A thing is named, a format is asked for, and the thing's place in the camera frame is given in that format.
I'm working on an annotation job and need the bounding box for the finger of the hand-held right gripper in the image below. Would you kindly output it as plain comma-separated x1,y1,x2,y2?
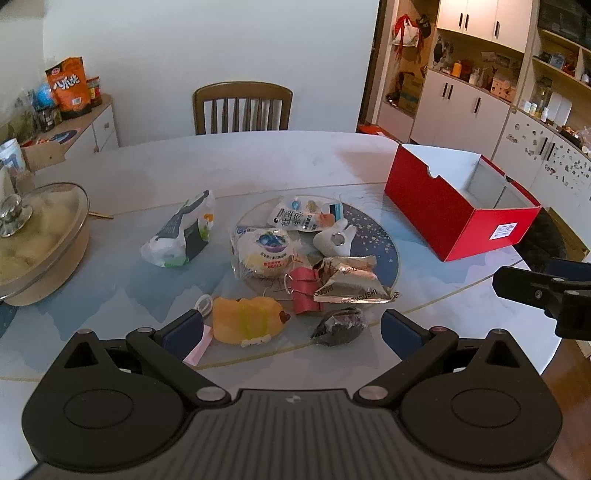
492,266,591,342
547,257,591,288

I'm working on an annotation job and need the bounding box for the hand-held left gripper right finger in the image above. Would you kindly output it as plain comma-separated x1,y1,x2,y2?
353,308,544,409

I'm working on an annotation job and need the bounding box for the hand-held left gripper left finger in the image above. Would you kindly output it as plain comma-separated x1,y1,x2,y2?
44,309,232,409

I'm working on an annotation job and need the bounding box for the small black packet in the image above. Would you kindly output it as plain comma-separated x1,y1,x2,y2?
310,307,366,348

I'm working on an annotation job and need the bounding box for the yellow plush toy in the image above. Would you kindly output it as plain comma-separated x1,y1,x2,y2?
211,296,291,347

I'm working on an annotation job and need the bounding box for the gold foil snack packet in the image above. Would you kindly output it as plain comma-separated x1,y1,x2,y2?
313,255,402,305

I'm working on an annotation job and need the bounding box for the green white snack bag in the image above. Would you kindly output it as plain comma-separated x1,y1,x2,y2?
140,189,216,268

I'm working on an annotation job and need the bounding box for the pink binder clip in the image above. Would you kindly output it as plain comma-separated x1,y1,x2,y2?
283,266,331,315

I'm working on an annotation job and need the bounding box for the white animal figurine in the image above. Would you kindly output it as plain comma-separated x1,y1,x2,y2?
313,218,358,257

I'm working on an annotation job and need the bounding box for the round bread packet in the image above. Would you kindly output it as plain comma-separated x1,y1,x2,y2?
230,226,301,281

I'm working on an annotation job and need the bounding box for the red cardboard box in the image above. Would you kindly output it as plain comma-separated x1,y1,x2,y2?
384,143,542,262

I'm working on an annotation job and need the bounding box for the white printed snack packet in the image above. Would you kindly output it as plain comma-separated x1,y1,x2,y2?
268,195,326,232

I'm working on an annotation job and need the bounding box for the white marble desktop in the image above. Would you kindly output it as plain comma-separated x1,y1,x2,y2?
0,130,573,416

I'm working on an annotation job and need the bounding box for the white speckled cabinet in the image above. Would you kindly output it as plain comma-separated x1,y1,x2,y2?
491,108,591,206

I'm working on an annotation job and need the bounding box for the beige pot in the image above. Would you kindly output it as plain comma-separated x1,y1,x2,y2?
7,222,91,306

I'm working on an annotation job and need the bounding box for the white lower cabinet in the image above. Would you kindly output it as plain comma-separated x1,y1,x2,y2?
410,68,511,158

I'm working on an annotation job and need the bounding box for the glass-lidded bowl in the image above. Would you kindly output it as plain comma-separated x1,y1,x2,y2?
0,182,90,302

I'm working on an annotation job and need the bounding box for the white sideboard cabinet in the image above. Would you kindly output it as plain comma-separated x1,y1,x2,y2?
23,95,120,172

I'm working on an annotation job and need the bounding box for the small wooden box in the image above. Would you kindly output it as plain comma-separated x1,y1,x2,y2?
21,138,66,171

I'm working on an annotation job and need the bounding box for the wooden chair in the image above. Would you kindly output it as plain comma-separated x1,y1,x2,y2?
193,82,294,136

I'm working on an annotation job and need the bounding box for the printed white cup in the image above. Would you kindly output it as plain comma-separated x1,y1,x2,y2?
0,138,27,185

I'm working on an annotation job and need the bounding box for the white upper cabinet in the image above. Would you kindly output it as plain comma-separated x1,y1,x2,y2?
436,0,539,54

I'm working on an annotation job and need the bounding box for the orange snack bag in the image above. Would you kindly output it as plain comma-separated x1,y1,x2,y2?
45,56,92,121

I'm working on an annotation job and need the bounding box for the blue round packet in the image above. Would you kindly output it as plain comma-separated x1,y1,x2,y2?
34,83,57,110

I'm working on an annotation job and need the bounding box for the red white hanging bag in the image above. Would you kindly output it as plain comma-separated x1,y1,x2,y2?
392,13,433,48

